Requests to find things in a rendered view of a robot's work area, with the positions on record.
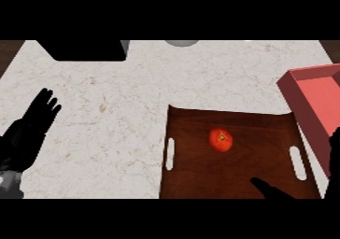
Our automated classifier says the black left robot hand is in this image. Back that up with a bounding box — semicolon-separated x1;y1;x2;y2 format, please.
0;88;64;174

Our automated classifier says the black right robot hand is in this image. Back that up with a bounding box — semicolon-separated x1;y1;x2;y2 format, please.
249;126;340;200

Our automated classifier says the pink cardboard box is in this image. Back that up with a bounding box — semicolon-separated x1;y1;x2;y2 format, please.
277;62;340;179

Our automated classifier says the dark brown wooden tray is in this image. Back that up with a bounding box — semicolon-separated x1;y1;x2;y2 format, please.
160;104;324;200

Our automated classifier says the red tomato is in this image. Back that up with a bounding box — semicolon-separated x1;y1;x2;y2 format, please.
208;127;236;153

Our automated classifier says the black appliance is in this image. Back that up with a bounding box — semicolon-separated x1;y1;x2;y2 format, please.
36;40;132;63

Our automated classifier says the grey round object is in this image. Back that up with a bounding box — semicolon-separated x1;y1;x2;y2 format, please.
163;40;202;48

